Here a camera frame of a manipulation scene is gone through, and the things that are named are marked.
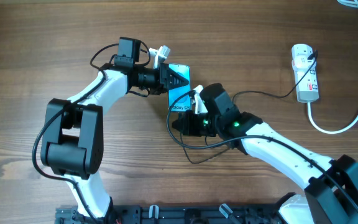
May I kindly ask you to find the Galaxy smartphone with cyan screen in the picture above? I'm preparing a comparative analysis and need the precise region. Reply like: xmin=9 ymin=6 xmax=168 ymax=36
xmin=168 ymin=63 xmax=191 ymax=112

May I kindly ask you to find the black USB charging cable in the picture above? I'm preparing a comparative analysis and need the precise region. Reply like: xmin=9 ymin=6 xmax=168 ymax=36
xmin=179 ymin=49 xmax=319 ymax=165

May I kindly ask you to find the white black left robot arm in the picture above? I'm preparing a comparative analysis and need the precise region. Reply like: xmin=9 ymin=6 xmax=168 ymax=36
xmin=32 ymin=37 xmax=190 ymax=223

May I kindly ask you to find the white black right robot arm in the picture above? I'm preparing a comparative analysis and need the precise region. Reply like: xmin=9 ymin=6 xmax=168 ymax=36
xmin=167 ymin=83 xmax=358 ymax=223

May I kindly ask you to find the white USB charger plug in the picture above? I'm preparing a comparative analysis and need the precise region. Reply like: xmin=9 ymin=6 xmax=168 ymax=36
xmin=291 ymin=55 xmax=313 ymax=72

